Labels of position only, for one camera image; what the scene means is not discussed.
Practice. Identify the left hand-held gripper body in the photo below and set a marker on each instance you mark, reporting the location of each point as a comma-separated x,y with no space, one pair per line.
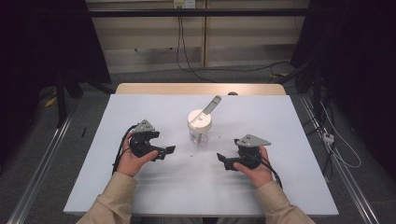
143,144

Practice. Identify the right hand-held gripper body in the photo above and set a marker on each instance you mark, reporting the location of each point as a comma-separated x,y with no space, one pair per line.
250,152

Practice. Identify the clear glass jar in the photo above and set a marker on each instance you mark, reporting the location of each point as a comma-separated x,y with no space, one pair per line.
198,137

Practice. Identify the white jar lid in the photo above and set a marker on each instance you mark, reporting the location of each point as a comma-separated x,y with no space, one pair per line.
202,123

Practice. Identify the grey lid flap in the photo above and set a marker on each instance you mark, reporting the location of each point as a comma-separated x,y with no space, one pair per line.
211,105

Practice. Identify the person's left hand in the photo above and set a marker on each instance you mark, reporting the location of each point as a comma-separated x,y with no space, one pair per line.
130,163

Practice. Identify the person's right hand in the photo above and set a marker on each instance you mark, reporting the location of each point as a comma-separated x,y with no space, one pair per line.
260,175

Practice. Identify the white table board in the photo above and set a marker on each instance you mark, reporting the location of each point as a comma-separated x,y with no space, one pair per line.
155,109

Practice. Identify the dark round table grommet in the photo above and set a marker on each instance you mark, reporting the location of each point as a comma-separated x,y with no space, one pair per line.
232,93

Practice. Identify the wooden table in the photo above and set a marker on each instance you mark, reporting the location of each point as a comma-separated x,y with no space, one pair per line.
174,89

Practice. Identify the small black floor item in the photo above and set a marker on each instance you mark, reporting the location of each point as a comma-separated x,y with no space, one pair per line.
83,132

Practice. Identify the white power strip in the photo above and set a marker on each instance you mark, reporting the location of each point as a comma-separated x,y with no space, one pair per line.
328,137

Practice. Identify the black metal stand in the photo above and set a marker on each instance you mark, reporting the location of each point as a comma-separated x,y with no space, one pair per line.
316,90
61,99

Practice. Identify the yellow floor tape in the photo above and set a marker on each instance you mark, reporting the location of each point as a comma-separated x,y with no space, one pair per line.
50,101

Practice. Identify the aluminium floor rail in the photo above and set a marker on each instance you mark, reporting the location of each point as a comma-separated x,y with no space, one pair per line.
37,171
345,174

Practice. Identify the black horizontal frame bar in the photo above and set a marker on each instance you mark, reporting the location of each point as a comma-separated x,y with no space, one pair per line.
199,12

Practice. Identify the white wall socket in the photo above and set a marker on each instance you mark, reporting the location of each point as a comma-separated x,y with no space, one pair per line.
184,3

